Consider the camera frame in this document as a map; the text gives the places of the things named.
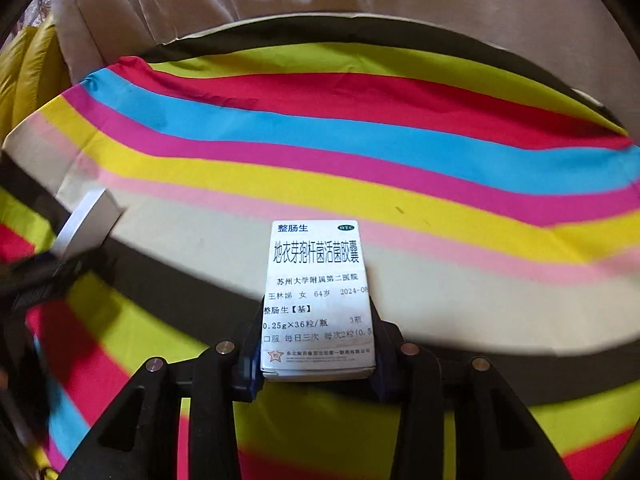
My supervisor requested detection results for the white box with pasted label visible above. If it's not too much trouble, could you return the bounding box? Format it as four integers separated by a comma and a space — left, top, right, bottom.
259, 218, 377, 381

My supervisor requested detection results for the long white box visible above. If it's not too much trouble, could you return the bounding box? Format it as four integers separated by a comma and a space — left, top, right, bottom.
50, 188, 124, 261

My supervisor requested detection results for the yellow leather cushion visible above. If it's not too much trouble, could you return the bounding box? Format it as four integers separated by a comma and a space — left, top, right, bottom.
0, 15, 68, 136

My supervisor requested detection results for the striped colourful cloth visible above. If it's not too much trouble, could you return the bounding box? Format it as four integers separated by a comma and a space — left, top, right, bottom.
0, 17, 640, 480

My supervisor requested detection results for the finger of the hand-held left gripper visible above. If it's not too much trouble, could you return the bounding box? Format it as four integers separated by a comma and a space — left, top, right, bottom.
0, 252, 103, 321

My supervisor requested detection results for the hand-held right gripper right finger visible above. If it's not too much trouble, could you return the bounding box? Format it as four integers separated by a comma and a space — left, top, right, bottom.
372, 310, 571, 480

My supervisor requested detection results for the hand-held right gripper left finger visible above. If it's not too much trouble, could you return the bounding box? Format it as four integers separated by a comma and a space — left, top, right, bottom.
60, 305, 263, 480

